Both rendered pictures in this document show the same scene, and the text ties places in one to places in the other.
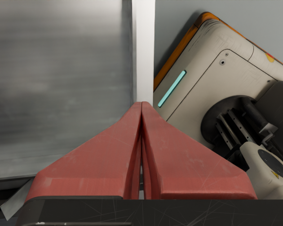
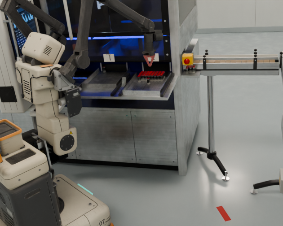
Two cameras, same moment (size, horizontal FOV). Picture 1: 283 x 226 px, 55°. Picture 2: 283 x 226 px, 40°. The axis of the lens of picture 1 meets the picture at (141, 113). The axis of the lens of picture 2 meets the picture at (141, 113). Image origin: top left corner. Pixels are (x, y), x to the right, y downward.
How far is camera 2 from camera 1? 244 cm
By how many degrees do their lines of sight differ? 67
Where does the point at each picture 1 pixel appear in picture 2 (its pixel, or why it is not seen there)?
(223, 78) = (79, 204)
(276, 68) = not seen: outside the picture
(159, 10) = (122, 220)
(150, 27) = (147, 97)
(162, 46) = not seen: hidden behind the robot
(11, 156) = (131, 85)
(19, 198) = (123, 80)
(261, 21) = not seen: outside the picture
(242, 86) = (66, 213)
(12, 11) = (156, 88)
